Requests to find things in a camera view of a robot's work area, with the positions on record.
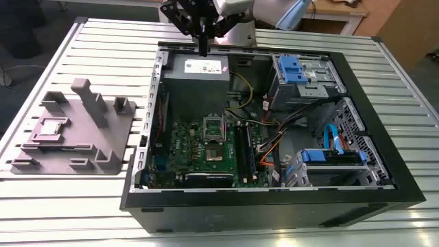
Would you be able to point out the silver CPU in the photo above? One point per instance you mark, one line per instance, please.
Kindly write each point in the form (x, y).
(51, 127)

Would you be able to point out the wooden desk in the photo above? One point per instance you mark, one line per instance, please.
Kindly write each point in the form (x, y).
(344, 10)

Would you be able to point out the black graphics card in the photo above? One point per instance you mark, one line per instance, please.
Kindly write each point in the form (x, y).
(206, 180)

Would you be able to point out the brown wooden cabinet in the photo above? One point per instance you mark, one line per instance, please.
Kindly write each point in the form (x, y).
(405, 31)

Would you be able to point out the silver disk bay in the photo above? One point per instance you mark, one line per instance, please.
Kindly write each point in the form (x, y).
(337, 167)

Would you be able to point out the silver drive cage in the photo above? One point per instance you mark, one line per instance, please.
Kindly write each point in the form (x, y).
(309, 95)

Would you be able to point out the CPU socket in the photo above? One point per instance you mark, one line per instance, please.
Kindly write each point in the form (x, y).
(217, 153)

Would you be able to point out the black RAM slot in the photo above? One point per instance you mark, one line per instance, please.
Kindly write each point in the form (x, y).
(242, 154)

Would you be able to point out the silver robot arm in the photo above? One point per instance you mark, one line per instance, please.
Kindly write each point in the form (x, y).
(241, 33)

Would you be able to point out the blue drive carrier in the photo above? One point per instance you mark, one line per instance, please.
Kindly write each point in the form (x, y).
(292, 69)

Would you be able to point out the grey parts rack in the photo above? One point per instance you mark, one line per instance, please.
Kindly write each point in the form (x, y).
(86, 144)

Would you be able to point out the black chair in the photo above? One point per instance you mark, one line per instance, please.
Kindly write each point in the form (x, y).
(21, 31)

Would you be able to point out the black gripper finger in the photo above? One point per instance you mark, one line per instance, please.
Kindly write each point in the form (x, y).
(226, 27)
(175, 18)

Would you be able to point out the green motherboard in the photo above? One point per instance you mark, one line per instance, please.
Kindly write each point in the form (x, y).
(185, 159)

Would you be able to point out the black PC case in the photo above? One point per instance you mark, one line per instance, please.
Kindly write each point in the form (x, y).
(241, 216)

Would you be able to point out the grey power supply unit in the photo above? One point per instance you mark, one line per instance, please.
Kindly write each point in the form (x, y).
(195, 97)

